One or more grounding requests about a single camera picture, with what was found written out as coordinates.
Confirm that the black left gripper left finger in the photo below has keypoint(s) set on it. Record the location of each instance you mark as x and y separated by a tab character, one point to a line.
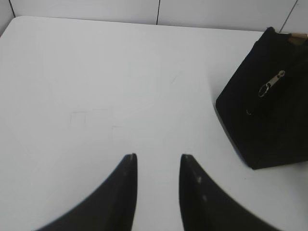
111	207

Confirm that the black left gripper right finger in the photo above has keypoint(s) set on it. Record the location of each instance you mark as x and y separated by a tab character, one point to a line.
204	206

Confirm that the black tote bag tan handles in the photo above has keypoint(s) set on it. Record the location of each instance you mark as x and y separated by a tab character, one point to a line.
272	130

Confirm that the silver zipper pull with ring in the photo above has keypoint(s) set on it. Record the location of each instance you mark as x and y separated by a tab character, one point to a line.
265	88

